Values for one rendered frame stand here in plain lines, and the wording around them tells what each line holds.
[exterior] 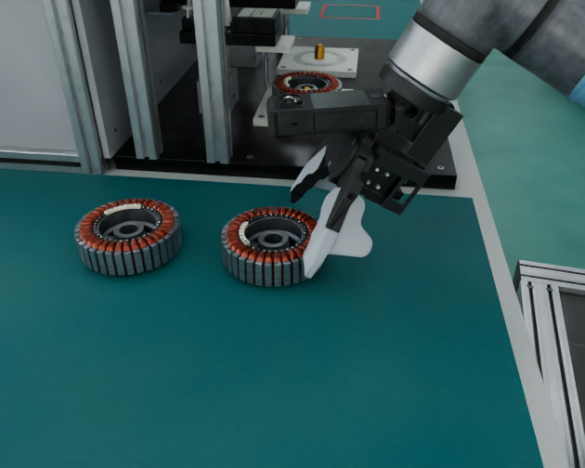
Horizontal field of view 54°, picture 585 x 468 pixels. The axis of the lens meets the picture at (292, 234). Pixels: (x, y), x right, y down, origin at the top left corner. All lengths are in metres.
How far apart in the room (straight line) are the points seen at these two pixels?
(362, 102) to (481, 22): 0.12
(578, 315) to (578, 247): 0.67
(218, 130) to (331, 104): 0.26
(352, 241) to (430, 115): 0.14
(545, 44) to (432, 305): 0.26
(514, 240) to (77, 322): 1.73
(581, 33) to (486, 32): 0.07
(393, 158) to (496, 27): 0.14
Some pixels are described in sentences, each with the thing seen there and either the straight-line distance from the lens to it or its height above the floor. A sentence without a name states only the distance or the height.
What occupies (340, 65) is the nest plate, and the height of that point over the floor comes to 0.78.
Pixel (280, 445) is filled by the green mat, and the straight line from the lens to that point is 0.46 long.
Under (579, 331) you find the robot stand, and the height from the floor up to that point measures 0.21.
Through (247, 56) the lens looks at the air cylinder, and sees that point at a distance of 1.16.
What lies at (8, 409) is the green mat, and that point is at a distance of 0.53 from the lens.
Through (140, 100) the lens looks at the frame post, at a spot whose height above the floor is 0.85.
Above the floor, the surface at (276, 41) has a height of 0.89.
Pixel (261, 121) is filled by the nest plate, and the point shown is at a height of 0.78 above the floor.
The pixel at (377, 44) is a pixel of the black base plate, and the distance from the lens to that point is 1.33.
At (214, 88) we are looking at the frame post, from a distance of 0.75.
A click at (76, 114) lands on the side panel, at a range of 0.81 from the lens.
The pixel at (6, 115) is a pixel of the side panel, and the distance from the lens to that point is 0.88.
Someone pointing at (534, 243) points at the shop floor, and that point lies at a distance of 2.13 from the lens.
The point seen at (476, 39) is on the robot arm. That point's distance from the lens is 0.53.
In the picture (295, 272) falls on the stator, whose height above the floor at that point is 0.77.
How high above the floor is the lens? 1.13
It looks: 34 degrees down
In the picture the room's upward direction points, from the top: straight up
